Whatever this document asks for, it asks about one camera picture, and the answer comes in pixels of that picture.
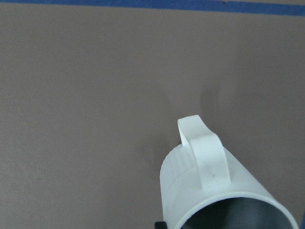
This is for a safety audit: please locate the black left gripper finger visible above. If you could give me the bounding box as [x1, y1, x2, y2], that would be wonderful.
[154, 221, 167, 229]

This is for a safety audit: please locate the white plastic mug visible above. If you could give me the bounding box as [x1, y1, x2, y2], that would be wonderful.
[160, 115, 298, 229]

